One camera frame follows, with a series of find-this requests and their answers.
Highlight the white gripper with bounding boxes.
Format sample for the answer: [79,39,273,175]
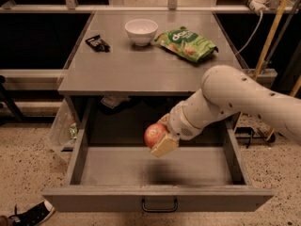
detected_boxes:
[150,101,203,157]

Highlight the red apple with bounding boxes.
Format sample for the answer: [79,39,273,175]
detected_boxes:
[144,122,167,149]

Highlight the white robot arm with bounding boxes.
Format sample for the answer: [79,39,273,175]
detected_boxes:
[144,65,301,157]

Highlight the open grey top drawer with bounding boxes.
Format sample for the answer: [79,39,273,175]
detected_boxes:
[40,97,275,214]

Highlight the grey metal cabinet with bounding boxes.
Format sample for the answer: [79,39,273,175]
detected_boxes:
[59,10,241,146]

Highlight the green chip bag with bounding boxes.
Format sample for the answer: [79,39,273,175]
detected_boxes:
[154,28,218,63]

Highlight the white ceramic bowl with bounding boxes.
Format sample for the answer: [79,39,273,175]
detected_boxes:
[125,19,158,46]

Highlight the clear plastic bag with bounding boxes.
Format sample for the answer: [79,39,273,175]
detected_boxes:
[47,101,75,153]

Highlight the small black snack packet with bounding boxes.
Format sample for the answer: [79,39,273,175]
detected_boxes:
[86,35,110,52]

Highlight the black sneaker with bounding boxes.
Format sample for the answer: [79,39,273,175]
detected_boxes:
[8,201,55,226]

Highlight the black drawer handle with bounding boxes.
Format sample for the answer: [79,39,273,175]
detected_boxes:
[141,199,178,213]

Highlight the white power cable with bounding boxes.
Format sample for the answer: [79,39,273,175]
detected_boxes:
[233,9,263,57]

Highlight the yellow wooden ladder frame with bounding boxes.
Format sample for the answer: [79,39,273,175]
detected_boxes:
[233,0,301,143]

